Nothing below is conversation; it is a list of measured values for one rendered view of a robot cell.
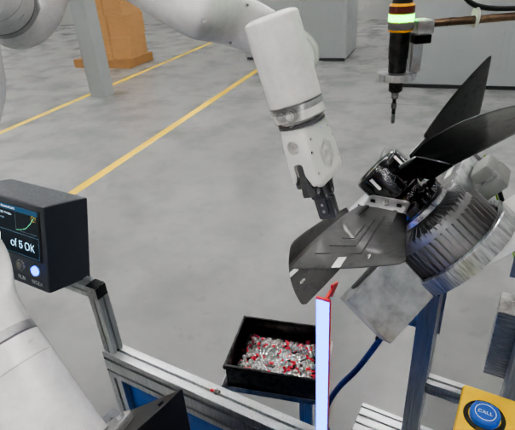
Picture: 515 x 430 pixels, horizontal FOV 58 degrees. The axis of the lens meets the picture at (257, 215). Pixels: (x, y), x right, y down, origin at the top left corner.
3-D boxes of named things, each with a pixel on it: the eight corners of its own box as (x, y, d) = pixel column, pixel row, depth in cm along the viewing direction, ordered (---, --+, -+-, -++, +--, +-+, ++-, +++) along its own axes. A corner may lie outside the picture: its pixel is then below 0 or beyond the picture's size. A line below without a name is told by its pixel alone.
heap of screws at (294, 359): (321, 350, 113) (322, 339, 112) (313, 397, 102) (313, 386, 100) (247, 339, 118) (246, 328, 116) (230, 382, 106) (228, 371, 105)
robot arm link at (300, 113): (306, 104, 67) (312, 124, 68) (329, 88, 73) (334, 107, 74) (258, 115, 71) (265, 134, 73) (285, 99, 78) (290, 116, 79)
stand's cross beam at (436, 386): (497, 406, 128) (500, 396, 126) (495, 417, 125) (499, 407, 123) (426, 381, 136) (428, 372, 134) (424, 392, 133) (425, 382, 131)
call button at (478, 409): (500, 414, 67) (502, 405, 66) (497, 436, 64) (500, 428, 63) (470, 403, 69) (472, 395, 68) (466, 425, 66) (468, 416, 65)
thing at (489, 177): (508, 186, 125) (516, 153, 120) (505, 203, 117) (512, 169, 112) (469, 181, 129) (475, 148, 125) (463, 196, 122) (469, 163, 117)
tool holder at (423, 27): (417, 72, 89) (423, 16, 84) (433, 80, 83) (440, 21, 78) (371, 76, 88) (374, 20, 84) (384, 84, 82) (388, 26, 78)
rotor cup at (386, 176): (399, 207, 116) (362, 171, 116) (445, 172, 106) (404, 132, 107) (383, 236, 105) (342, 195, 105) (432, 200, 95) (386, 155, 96)
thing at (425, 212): (407, 214, 115) (401, 208, 116) (451, 181, 106) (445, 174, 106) (391, 242, 105) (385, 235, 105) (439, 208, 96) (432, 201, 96)
